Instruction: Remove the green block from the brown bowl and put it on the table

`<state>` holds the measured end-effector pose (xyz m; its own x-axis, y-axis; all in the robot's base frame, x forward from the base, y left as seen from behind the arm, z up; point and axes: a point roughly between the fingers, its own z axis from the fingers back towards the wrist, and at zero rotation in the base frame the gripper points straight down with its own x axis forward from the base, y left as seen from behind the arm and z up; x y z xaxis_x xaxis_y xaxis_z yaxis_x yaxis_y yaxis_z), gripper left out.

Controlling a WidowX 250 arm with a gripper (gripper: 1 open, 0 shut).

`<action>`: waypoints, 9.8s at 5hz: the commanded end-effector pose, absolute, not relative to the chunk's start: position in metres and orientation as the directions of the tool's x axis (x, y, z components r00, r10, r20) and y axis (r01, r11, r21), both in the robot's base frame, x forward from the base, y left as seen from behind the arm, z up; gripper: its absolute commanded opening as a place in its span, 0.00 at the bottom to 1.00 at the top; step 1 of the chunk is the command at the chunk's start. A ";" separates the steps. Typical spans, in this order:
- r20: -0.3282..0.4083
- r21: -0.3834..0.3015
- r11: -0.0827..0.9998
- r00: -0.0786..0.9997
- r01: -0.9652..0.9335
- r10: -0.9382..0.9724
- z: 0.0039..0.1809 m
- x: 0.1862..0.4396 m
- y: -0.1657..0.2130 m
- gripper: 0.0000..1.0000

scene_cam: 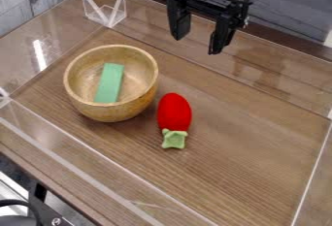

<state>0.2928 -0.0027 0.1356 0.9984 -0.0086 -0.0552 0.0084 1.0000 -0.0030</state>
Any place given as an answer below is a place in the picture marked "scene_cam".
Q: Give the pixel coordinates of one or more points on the green rectangular block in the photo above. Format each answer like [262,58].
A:
[110,83]

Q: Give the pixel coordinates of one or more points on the clear acrylic tray wall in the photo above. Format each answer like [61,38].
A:
[112,195]

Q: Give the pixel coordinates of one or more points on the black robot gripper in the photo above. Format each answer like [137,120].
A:
[179,15]

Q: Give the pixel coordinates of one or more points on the clear acrylic corner bracket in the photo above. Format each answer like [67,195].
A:
[105,15]

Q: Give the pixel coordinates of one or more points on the black table leg bracket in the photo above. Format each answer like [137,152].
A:
[50,217]

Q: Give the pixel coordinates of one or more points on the brown wooden bowl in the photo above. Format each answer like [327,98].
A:
[82,76]

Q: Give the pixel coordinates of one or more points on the red plush strawberry toy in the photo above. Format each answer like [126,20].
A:
[174,119]

